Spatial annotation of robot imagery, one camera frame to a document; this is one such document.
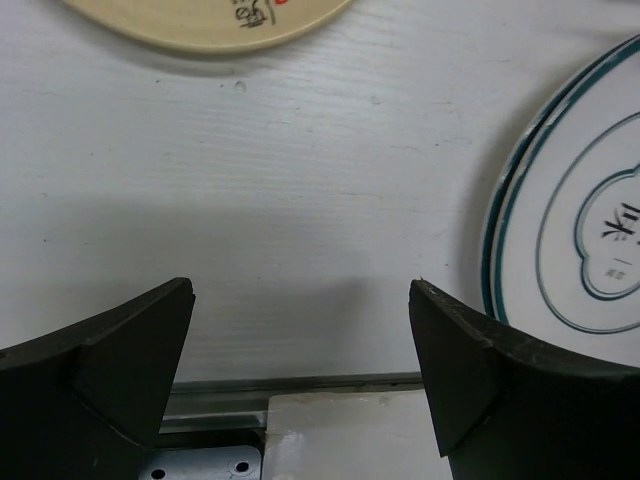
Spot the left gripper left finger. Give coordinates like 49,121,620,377
1,278,195,479

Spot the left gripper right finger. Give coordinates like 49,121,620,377
409,280,639,479

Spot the white plate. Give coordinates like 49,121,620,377
479,35,639,324
493,44,639,366

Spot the cream floral plate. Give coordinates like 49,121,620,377
65,0,351,55

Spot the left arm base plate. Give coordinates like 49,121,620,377
139,446,262,480

